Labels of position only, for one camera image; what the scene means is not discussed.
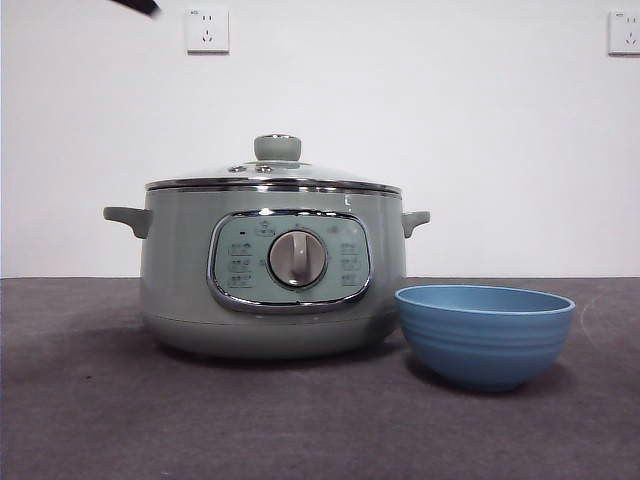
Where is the glass lid with green knob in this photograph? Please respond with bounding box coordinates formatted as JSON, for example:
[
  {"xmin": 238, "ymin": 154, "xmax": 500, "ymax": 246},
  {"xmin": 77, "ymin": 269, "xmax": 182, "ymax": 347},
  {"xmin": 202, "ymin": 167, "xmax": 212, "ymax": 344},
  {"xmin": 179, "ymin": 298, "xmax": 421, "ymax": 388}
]
[{"xmin": 144, "ymin": 132, "xmax": 403, "ymax": 194}]

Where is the pale green electric steamer pot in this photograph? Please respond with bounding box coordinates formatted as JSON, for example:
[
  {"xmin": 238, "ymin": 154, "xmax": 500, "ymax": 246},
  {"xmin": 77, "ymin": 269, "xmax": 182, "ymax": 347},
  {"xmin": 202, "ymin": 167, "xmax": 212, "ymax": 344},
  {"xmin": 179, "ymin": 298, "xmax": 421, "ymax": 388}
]
[{"xmin": 102, "ymin": 187, "xmax": 431, "ymax": 358}]

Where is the dark grey table mat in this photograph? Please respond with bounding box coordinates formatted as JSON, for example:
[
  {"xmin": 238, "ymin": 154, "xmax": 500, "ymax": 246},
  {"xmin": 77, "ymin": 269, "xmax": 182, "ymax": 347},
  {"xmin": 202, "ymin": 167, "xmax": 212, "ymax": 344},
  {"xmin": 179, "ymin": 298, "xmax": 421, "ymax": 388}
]
[{"xmin": 0, "ymin": 276, "xmax": 640, "ymax": 480}]

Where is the blue ribbed bowl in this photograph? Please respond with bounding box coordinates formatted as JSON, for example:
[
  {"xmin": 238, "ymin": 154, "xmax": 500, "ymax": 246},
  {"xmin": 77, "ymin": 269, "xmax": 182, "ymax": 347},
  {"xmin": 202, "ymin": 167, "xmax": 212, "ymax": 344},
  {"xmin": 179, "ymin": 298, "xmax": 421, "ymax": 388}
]
[{"xmin": 393, "ymin": 284, "xmax": 576, "ymax": 392}]

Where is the white wall socket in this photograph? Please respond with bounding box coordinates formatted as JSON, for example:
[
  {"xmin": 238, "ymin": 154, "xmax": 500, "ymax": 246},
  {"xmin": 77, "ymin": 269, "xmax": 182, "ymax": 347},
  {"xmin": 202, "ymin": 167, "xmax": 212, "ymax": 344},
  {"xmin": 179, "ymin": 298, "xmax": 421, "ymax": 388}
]
[
  {"xmin": 607, "ymin": 10, "xmax": 640, "ymax": 57},
  {"xmin": 185, "ymin": 7, "xmax": 232, "ymax": 55}
]

